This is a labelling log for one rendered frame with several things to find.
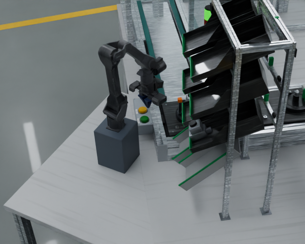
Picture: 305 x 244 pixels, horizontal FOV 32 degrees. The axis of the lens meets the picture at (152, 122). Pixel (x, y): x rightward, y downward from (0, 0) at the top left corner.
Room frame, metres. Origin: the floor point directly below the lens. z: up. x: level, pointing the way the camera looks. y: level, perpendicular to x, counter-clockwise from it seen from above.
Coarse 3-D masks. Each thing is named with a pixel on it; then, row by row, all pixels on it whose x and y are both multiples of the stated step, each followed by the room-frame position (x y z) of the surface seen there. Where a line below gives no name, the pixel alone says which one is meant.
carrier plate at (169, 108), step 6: (168, 102) 2.02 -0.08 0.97; (174, 102) 2.01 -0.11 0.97; (162, 108) 1.98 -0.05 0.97; (168, 108) 1.97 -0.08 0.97; (174, 108) 1.97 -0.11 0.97; (168, 114) 1.93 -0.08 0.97; (174, 114) 1.92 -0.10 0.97; (168, 120) 1.88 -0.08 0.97; (174, 120) 1.88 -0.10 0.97; (168, 126) 1.84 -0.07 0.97; (174, 126) 1.84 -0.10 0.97; (180, 126) 1.83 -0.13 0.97; (168, 132) 1.80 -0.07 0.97; (174, 132) 1.80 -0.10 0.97
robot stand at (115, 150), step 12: (132, 120) 1.79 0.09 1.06; (96, 132) 1.72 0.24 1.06; (108, 132) 1.71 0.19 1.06; (120, 132) 1.71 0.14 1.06; (132, 132) 1.74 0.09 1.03; (96, 144) 1.72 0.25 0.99; (108, 144) 1.69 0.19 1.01; (120, 144) 1.66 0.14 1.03; (132, 144) 1.73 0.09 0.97; (108, 156) 1.69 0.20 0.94; (120, 156) 1.66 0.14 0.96; (132, 156) 1.72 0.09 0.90; (120, 168) 1.67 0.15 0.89
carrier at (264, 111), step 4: (260, 100) 2.00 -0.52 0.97; (260, 104) 1.97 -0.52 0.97; (264, 108) 1.94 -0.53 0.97; (264, 112) 1.91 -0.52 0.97; (268, 116) 1.88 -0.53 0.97; (264, 120) 1.85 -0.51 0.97; (268, 120) 1.85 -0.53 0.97; (264, 124) 1.83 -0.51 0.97; (268, 124) 1.83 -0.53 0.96; (272, 124) 1.83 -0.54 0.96
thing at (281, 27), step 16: (224, 16) 1.59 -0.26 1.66; (272, 16) 1.58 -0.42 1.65; (288, 32) 1.46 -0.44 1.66; (240, 48) 1.38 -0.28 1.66; (240, 64) 1.38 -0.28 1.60; (288, 64) 1.40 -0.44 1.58; (288, 80) 1.40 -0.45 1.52; (272, 160) 1.40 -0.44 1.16; (272, 176) 1.41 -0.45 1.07; (224, 192) 1.39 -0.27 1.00; (224, 208) 1.38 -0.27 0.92
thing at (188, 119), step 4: (188, 100) 1.70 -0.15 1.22; (184, 104) 1.70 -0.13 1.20; (188, 104) 1.70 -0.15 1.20; (184, 108) 1.68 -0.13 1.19; (188, 108) 1.68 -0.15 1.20; (184, 112) 1.66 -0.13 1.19; (188, 112) 1.65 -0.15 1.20; (184, 116) 1.63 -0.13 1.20; (188, 116) 1.63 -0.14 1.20; (204, 116) 1.57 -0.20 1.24; (208, 116) 1.57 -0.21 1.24; (184, 120) 1.61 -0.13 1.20; (188, 120) 1.61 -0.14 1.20; (204, 120) 1.57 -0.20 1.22; (184, 124) 1.57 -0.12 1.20; (188, 124) 1.57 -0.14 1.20
